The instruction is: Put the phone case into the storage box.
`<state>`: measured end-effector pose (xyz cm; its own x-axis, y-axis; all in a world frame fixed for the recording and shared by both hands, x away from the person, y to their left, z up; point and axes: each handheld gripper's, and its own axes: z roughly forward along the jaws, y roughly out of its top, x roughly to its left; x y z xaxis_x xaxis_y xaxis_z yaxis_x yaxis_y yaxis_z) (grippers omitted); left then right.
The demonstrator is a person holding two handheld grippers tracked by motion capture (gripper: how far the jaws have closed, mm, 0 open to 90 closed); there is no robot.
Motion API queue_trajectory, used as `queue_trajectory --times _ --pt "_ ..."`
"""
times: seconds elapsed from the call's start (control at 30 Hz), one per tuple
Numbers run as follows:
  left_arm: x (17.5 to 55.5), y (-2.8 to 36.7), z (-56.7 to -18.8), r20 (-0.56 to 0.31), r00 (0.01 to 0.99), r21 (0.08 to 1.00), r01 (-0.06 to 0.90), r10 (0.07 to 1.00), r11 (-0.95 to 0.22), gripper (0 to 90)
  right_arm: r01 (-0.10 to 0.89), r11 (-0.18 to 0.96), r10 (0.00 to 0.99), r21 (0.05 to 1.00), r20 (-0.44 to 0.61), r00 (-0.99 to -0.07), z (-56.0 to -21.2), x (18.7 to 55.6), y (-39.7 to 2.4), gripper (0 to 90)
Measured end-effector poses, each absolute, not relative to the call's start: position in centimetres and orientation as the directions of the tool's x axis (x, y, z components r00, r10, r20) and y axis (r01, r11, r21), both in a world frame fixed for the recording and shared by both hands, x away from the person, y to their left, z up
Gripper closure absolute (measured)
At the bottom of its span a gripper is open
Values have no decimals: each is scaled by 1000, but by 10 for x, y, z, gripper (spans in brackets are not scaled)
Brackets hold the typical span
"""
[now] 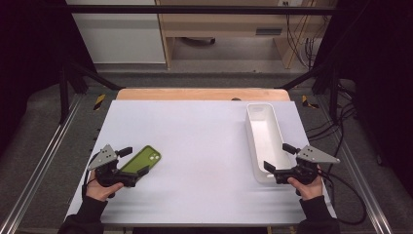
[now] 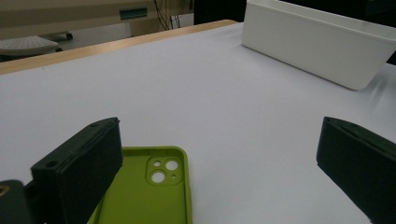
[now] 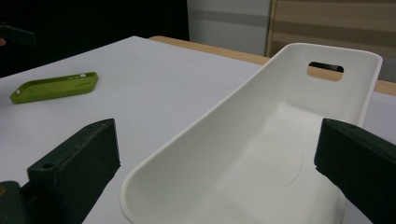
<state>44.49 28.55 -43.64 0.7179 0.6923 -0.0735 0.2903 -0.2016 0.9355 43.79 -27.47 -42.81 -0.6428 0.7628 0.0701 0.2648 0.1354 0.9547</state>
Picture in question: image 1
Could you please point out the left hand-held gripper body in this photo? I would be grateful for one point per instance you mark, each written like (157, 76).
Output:
(104, 158)

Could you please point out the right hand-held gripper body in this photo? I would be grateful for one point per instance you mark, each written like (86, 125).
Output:
(314, 157)

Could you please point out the green phone case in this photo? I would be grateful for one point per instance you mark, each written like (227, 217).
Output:
(143, 159)

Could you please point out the white plastic bin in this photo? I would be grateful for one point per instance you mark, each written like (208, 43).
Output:
(267, 139)

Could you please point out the person's left hand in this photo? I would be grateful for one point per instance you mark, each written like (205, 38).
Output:
(101, 190)

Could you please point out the person's right hand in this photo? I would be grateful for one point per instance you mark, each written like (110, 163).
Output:
(307, 190)

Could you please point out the yellow black tape strip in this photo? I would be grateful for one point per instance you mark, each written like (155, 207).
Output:
(306, 102)
(99, 101)

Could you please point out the white table cover sheet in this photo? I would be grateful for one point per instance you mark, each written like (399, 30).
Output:
(201, 156)

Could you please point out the black curtain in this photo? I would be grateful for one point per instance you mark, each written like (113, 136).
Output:
(383, 71)
(29, 58)

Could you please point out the white cabinet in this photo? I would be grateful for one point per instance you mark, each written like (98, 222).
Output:
(120, 35)

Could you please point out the light wooden desk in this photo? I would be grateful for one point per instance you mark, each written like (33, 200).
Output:
(224, 24)

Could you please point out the aluminium floor rail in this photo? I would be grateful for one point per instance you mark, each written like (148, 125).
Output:
(39, 169)
(363, 182)

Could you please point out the black frame strut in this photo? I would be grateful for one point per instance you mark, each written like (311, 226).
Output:
(94, 76)
(311, 73)

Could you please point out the black horizontal frame bar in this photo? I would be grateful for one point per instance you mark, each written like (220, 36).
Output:
(195, 9)

